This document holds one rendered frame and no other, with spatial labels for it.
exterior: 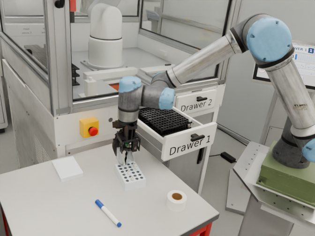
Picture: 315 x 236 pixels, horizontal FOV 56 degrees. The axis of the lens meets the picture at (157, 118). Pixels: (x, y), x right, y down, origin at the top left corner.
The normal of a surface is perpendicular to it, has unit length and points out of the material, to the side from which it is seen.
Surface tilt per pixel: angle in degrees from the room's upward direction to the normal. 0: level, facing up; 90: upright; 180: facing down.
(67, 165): 0
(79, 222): 0
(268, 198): 0
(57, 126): 90
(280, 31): 85
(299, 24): 90
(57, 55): 90
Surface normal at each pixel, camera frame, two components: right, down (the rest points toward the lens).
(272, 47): -0.16, 0.33
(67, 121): 0.59, 0.41
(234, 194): 0.01, -0.90
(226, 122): -0.77, 0.22
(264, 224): -0.51, 0.34
